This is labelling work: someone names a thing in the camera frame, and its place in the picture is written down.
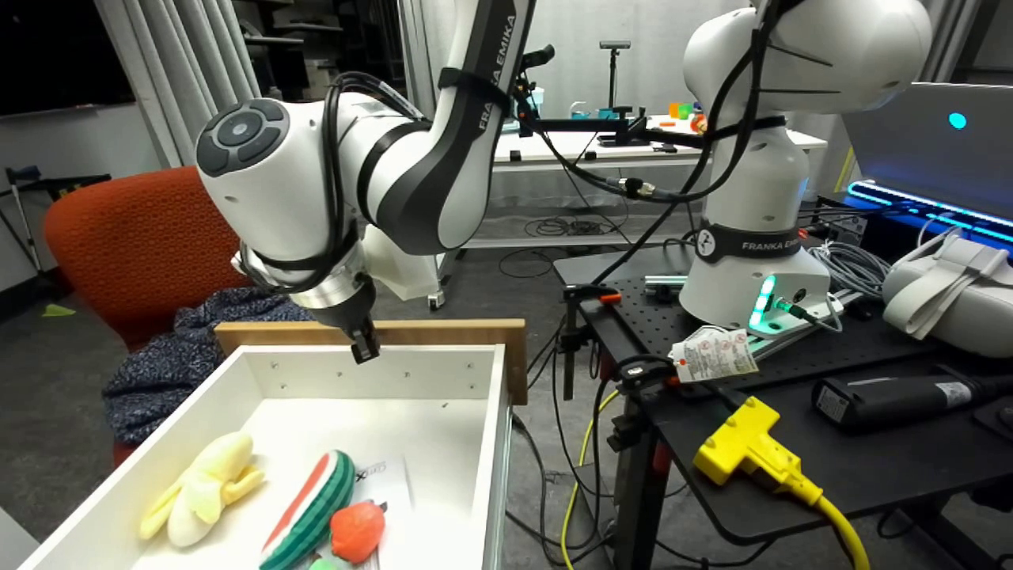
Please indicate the black power brick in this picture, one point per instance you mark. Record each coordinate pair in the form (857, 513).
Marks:
(890, 399)

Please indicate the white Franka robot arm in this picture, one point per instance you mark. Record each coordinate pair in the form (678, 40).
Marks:
(422, 177)

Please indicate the black T-shaped stand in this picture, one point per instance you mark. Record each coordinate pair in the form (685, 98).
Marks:
(614, 75)

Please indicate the green plush toy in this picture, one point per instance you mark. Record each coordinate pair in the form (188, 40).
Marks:
(325, 565)

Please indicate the grey laptop blue lit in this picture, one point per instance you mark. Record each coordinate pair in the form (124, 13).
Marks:
(928, 158)

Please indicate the white vertical blinds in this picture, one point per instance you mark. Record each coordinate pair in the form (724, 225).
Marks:
(177, 75)

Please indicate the yellow plush banana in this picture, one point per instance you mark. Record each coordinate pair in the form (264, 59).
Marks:
(208, 493)

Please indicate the grey VR headset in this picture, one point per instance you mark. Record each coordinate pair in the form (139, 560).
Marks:
(952, 294)

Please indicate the orange red plush fruit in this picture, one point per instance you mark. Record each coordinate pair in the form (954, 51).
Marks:
(355, 533)

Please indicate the plush watermelon slice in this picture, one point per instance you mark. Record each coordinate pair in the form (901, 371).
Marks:
(311, 512)

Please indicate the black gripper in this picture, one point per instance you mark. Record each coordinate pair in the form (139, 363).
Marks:
(354, 307)

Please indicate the orange office chair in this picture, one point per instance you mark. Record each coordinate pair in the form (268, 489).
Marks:
(137, 241)

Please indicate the small colourful toys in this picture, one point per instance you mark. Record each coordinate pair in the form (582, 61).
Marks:
(685, 114)

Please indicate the white crumpled label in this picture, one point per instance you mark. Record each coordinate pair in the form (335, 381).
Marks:
(713, 351)

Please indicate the white work table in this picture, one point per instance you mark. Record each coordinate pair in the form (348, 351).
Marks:
(570, 174)

